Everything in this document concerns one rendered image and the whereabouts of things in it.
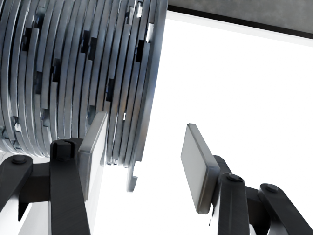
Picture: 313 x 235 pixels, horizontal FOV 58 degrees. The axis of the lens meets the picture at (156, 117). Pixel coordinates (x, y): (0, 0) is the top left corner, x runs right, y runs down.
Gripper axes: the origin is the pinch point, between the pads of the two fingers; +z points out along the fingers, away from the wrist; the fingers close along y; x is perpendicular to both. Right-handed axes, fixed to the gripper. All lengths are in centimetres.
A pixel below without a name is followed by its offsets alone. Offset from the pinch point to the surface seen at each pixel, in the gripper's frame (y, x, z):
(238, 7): 124, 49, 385
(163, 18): 0.5, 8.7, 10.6
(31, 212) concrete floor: -25, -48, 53
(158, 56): 0.5, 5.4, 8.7
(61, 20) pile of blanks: -10.1, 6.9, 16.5
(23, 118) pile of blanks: -13.5, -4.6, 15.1
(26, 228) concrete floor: -25, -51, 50
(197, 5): 68, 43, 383
